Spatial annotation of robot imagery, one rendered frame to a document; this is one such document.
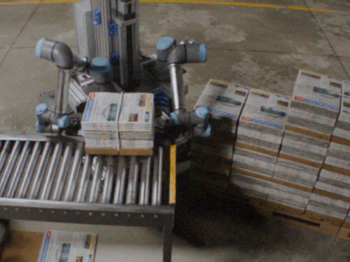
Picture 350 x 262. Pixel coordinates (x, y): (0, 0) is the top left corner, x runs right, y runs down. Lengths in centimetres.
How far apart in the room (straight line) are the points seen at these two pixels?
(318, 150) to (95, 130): 134
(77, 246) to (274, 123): 154
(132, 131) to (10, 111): 218
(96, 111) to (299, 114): 116
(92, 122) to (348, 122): 143
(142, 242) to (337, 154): 142
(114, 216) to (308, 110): 123
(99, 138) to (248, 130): 93
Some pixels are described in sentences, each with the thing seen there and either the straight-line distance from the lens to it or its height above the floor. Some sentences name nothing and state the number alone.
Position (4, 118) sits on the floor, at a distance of 416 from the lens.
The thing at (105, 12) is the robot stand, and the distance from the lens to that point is 275.
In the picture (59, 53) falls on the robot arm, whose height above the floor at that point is 129.
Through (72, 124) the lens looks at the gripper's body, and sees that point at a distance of 254.
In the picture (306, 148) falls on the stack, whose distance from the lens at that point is 266.
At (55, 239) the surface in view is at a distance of 302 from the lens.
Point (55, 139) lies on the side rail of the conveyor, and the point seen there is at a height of 80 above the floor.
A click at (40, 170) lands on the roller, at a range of 236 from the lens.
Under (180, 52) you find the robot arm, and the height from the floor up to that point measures 119.
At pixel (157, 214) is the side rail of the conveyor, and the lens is 209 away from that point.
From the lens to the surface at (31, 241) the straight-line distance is 307.
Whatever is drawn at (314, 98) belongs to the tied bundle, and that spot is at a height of 106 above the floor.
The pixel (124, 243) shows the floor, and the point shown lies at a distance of 295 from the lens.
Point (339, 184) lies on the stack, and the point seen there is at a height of 51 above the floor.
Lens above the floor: 243
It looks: 41 degrees down
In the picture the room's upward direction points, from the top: 2 degrees clockwise
